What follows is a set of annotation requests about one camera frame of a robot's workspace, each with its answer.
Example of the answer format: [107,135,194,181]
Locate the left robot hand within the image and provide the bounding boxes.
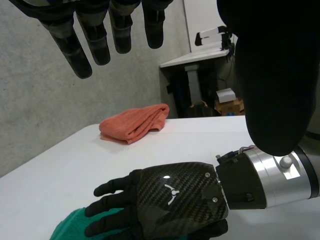
[9,0,320,156]

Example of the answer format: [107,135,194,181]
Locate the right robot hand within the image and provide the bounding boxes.
[84,149,267,240]

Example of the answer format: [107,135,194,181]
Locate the teal towel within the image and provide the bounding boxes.
[49,207,193,240]

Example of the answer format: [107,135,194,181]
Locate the cardboard box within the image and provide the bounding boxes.
[214,97,246,117]

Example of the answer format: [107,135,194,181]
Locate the small white box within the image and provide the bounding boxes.
[215,88,237,104]

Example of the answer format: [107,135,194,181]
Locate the white desk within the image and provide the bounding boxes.
[159,47,231,118]

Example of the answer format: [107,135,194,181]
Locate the coral towel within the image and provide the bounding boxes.
[99,103,171,146]

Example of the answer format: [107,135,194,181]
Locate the white device with black frame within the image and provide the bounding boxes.
[194,25,235,52]

